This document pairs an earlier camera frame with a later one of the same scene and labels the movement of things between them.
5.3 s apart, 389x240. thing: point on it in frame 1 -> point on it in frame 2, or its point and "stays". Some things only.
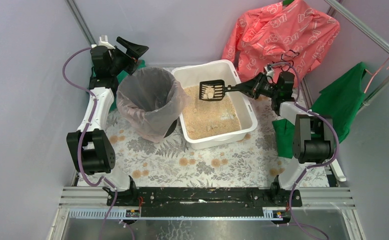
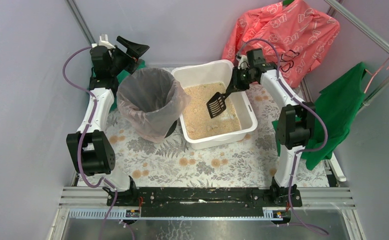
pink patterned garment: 284,36 stays
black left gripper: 123,59 stays
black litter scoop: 214,90 -> 216,104
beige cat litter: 204,118 stays
